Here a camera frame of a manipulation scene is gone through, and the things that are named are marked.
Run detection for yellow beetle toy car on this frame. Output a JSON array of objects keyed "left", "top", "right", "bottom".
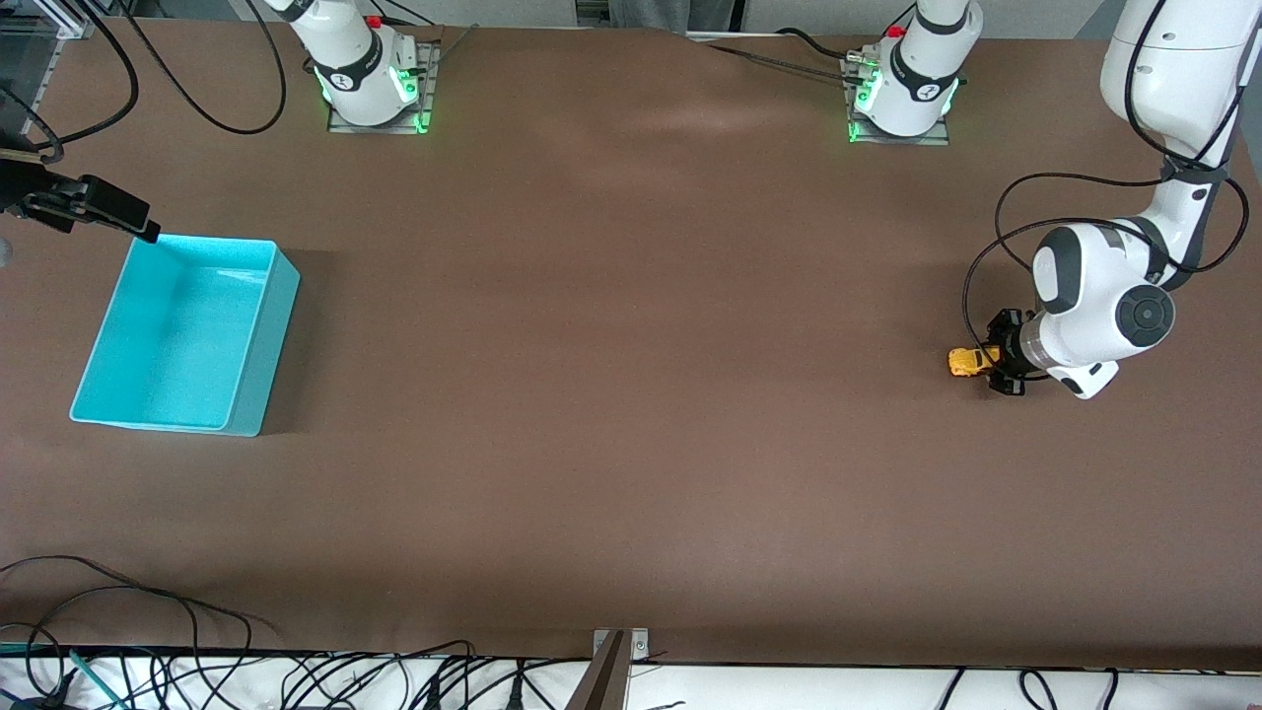
[{"left": 948, "top": 345, "right": 1002, "bottom": 379}]

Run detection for turquoise plastic bin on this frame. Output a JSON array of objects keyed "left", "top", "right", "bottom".
[{"left": 69, "top": 237, "right": 301, "bottom": 437}]

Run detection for person grey trousers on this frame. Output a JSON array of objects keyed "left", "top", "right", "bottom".
[{"left": 609, "top": 0, "right": 736, "bottom": 31}]

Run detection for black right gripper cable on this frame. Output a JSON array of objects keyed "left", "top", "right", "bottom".
[{"left": 0, "top": 0, "right": 142, "bottom": 164}]

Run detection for black looping right arm cable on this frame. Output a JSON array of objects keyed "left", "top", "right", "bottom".
[{"left": 118, "top": 0, "right": 289, "bottom": 137}]

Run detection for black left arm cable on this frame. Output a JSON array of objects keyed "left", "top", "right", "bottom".
[{"left": 961, "top": 0, "right": 1249, "bottom": 372}]

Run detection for aluminium frame with panel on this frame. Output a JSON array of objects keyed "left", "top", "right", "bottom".
[{"left": 0, "top": 0, "right": 101, "bottom": 111}]

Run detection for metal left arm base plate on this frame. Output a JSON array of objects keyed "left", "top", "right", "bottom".
[{"left": 846, "top": 54, "right": 953, "bottom": 147}]

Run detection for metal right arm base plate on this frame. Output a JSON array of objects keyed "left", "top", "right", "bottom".
[{"left": 327, "top": 39, "right": 436, "bottom": 135}]

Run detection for long thin black cable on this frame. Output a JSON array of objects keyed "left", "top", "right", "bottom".
[{"left": 0, "top": 555, "right": 259, "bottom": 681}]

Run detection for curved black base cable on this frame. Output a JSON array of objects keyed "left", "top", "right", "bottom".
[{"left": 777, "top": 28, "right": 851, "bottom": 57}]

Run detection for straight thin black cable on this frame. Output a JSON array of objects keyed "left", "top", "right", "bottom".
[{"left": 704, "top": 42, "right": 861, "bottom": 80}]

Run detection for thin black base cable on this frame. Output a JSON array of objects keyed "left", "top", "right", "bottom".
[{"left": 380, "top": 0, "right": 480, "bottom": 72}]

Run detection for arched thin black cable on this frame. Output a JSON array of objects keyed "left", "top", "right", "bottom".
[{"left": 25, "top": 586, "right": 204, "bottom": 710}]

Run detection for small black cable loop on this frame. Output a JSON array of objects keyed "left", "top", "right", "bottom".
[{"left": 0, "top": 621, "right": 72, "bottom": 710}]

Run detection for teal cable tie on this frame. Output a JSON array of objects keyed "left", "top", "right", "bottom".
[{"left": 69, "top": 649, "right": 124, "bottom": 710}]

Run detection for small metal bracket plate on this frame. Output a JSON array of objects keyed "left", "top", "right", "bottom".
[{"left": 594, "top": 628, "right": 650, "bottom": 663}]

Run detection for black tangled cable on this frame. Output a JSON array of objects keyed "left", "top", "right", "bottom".
[{"left": 278, "top": 641, "right": 476, "bottom": 710}]

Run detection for grey camera mount bar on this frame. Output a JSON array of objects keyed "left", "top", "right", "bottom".
[{"left": 564, "top": 631, "right": 630, "bottom": 710}]

